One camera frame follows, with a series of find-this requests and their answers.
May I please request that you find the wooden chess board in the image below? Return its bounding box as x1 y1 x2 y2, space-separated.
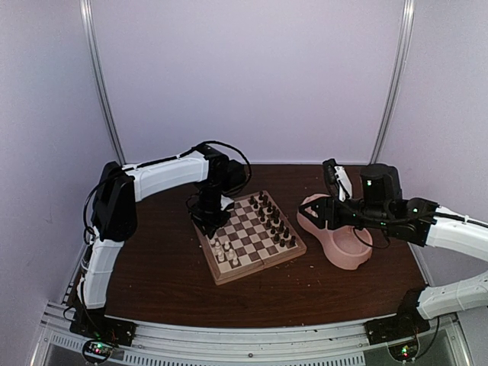
197 191 307 285

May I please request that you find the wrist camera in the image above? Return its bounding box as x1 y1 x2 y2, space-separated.
322 159 353 202
220 196 234 210

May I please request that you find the right circuit board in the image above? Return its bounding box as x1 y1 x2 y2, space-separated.
388 340 419 362

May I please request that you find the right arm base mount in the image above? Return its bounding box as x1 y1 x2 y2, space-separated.
364 313 430 345

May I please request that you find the right aluminium frame post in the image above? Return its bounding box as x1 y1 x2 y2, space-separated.
369 0 416 164

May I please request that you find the left circuit board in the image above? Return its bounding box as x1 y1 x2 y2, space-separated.
82 339 114 364

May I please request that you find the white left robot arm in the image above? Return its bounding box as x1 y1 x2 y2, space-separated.
77 141 252 339

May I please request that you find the circuit board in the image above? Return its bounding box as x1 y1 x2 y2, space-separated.
82 339 114 364
388 340 419 362

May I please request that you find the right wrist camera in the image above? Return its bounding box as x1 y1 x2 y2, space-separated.
322 159 353 202

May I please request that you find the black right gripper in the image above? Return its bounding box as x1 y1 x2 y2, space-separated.
299 194 391 231

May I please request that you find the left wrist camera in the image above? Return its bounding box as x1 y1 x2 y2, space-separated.
220 196 234 210

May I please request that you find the aluminium frame post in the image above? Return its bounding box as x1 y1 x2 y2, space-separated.
369 0 416 164
79 0 127 165

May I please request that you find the left aluminium frame post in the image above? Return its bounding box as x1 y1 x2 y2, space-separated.
79 0 127 165

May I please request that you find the pink double pet bowl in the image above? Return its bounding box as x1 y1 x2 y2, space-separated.
297 213 373 271

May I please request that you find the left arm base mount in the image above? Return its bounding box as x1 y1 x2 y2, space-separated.
69 317 136 346

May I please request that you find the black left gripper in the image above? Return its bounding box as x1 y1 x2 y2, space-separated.
189 180 232 239

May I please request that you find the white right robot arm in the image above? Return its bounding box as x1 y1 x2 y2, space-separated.
297 159 487 337

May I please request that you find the aluminium front rail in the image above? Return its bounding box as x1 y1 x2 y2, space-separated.
27 302 475 365

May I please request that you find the dark chess pieces row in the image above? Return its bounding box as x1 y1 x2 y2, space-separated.
242 191 297 255

